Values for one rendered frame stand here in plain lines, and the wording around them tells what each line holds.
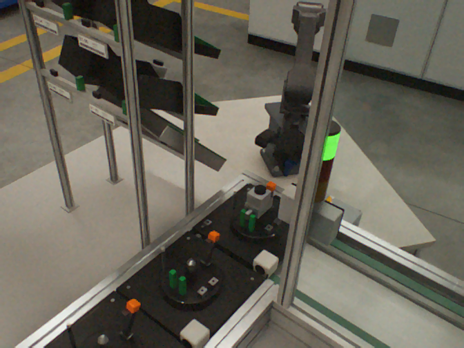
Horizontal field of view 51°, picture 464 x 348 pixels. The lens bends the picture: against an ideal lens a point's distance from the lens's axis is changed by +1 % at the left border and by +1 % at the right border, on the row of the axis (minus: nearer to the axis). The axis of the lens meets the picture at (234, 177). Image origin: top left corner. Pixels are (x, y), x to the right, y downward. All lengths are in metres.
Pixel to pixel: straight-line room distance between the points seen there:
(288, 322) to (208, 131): 0.89
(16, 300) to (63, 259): 0.15
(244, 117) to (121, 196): 0.63
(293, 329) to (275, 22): 3.61
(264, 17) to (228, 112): 2.67
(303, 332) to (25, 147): 2.56
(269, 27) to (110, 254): 3.45
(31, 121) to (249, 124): 2.09
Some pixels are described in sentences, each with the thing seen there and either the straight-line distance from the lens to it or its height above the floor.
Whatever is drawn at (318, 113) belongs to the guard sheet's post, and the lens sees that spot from 0.79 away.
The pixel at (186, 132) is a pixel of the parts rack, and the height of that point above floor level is 1.19.
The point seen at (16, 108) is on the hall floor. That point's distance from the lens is 3.81.
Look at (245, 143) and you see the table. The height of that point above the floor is 0.86.
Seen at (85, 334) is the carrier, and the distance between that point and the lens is 1.05.
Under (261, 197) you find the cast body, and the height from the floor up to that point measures 1.09.
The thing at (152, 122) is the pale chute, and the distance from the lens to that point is 1.32.
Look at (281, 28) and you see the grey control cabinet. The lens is 4.48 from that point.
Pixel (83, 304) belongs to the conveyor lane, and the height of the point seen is 0.96.
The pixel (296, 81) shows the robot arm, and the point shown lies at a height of 1.34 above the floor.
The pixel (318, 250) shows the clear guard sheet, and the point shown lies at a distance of 0.95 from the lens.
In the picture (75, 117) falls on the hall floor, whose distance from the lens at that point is 3.60.
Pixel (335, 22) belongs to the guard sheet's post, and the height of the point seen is 1.60.
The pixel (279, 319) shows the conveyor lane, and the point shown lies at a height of 0.91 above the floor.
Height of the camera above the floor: 1.85
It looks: 39 degrees down
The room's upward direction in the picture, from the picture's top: 4 degrees clockwise
